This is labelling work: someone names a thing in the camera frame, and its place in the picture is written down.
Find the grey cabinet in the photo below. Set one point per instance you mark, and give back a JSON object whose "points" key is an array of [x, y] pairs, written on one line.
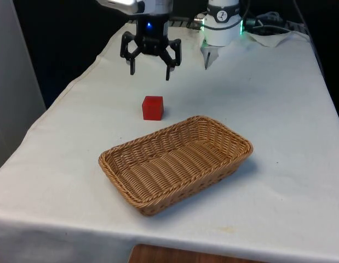
{"points": [[13, 82]]}

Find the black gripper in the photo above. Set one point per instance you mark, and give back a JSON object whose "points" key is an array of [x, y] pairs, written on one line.
{"points": [[152, 35]]}

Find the red cube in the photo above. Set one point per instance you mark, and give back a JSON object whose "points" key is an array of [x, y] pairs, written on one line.
{"points": [[152, 108]]}

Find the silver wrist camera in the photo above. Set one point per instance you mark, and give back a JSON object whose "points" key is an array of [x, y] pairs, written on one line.
{"points": [[117, 4]]}

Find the brown wicker basket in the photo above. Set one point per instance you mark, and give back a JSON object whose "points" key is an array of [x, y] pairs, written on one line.
{"points": [[172, 167]]}

